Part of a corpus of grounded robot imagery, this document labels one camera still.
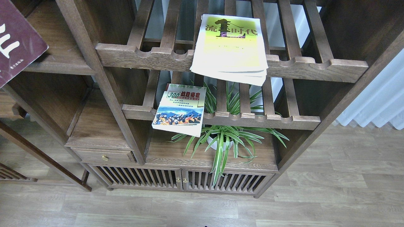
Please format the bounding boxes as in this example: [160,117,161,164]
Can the right slatted cabinet door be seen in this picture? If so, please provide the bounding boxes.
[177,169,273,195]

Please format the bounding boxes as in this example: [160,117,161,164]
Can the dark wooden bookshelf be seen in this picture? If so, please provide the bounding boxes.
[3,0,403,198]

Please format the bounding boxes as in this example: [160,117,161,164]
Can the green spider plant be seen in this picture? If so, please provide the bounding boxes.
[167,81,289,186]

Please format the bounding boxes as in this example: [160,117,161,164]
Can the white plant pot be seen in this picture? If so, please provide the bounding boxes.
[207,134,227,151]

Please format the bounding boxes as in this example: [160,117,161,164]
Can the maroon hardcover book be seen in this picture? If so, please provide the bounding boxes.
[0,0,49,87]

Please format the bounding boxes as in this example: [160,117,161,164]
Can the colorful illustrated paperback book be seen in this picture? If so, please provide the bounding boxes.
[152,84,206,137]

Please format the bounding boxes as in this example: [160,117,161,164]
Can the wooden drawer with brass knob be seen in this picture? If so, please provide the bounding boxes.
[72,148,136,164]

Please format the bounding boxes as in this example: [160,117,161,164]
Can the white pleated curtain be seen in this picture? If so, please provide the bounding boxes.
[336,50,404,130]

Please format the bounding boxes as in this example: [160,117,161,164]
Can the yellow green cover book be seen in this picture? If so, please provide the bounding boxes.
[190,14,268,86]

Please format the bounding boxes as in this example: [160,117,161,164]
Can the left slatted cabinet door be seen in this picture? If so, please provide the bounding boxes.
[91,165,183,191]

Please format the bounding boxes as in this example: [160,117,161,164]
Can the slatted cabinet door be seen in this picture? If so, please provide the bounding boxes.
[177,169,273,195]
[91,165,183,191]

